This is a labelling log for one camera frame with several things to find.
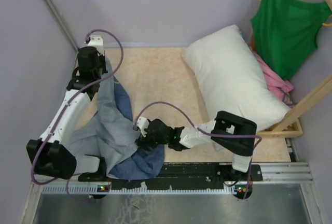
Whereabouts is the grey-blue pillowcase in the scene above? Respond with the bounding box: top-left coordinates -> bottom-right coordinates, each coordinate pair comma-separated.
68,57 -> 166,180

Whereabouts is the white pillow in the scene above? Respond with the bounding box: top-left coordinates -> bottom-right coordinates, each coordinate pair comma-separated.
182,25 -> 290,131

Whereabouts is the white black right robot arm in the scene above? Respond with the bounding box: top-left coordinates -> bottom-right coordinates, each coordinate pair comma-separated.
135,111 -> 257,180

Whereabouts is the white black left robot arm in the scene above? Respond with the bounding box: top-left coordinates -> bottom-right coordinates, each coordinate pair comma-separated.
26,46 -> 108,181

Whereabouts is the pink shirt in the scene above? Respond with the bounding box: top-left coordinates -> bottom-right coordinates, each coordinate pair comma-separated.
253,52 -> 294,100

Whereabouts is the green tank top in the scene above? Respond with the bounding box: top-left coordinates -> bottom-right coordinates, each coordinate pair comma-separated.
251,0 -> 331,80

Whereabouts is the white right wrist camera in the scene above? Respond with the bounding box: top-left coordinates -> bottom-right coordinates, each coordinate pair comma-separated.
133,117 -> 149,136

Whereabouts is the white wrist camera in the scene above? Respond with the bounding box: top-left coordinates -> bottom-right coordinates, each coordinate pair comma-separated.
133,117 -> 149,136
86,35 -> 105,55

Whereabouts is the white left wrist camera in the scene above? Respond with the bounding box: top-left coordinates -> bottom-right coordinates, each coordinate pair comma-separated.
86,35 -> 105,55

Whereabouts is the white slotted cable duct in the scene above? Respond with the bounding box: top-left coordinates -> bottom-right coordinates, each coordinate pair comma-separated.
41,182 -> 244,196

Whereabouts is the wooden clothes rack frame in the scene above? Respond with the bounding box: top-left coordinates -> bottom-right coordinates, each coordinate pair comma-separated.
257,0 -> 331,138

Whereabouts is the aluminium rail frame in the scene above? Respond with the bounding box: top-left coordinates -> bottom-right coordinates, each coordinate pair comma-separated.
20,50 -> 322,224

